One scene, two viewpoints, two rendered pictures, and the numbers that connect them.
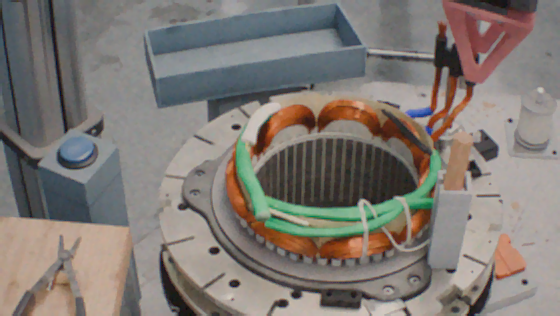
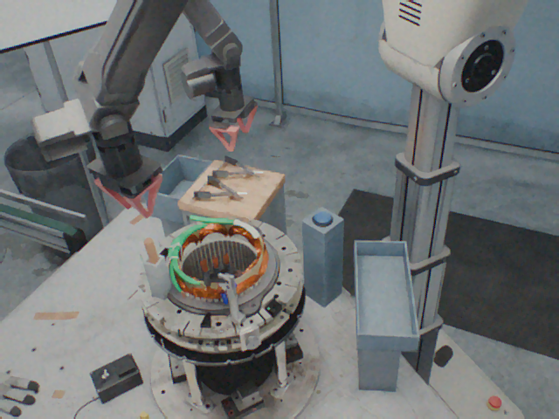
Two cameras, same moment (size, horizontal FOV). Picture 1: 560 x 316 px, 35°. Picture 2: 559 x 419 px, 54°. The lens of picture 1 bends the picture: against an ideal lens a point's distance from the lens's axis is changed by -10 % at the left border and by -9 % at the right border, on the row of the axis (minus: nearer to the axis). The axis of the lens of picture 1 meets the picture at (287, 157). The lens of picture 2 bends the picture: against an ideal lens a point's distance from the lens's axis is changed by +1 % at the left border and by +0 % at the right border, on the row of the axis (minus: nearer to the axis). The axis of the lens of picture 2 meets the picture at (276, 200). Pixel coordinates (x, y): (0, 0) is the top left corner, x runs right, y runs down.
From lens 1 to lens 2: 129 cm
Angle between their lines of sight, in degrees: 81
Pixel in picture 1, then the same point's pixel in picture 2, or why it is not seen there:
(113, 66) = not seen: outside the picture
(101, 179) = (311, 231)
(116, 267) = (232, 213)
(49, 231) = (261, 197)
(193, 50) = (403, 275)
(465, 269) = (149, 299)
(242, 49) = (398, 296)
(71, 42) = (410, 216)
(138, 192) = not seen: outside the picture
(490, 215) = (173, 321)
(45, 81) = (396, 216)
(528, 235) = not seen: outside the picture
